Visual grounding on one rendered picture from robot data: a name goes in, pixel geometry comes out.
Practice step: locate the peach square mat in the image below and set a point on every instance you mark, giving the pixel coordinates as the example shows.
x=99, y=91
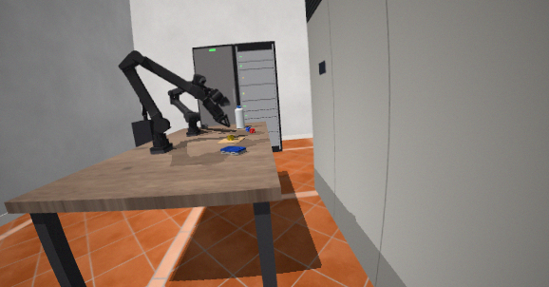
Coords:
x=236, y=140

